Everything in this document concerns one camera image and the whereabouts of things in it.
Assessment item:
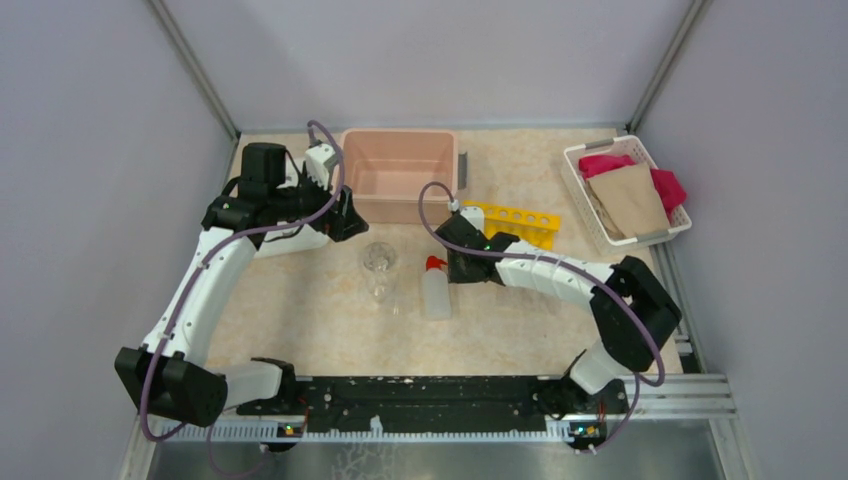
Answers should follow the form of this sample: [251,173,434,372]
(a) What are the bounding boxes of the white bin lid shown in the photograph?
[255,225,329,259]

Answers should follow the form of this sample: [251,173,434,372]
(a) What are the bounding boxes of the pink plastic bin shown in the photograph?
[340,128,467,224]

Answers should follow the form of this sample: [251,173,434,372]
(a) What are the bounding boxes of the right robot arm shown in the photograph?
[431,213,682,412]

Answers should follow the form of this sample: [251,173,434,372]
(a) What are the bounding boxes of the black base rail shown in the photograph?
[237,376,629,434]

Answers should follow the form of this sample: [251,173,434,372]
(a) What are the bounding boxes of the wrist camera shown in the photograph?
[304,142,338,189]
[458,205,485,232]

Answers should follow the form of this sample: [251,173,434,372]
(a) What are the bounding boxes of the beige cloth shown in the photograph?
[587,163,671,240]

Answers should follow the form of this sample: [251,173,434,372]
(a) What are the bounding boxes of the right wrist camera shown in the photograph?
[458,205,485,232]

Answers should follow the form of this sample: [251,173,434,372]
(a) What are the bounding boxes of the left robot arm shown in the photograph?
[114,141,368,427]

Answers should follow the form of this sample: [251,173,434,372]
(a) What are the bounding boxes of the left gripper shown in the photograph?
[270,161,369,241]

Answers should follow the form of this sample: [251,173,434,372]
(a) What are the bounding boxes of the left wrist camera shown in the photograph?
[304,142,338,189]

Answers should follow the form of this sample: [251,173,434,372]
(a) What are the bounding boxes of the yellow test tube rack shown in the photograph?
[463,201,561,250]

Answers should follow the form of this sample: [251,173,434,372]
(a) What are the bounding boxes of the white perforated basket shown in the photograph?
[561,135,693,255]

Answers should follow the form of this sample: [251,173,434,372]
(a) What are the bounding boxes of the red cloth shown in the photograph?
[578,154,688,217]

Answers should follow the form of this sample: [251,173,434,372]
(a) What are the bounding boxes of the white wash bottle red cap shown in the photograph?
[421,256,453,320]

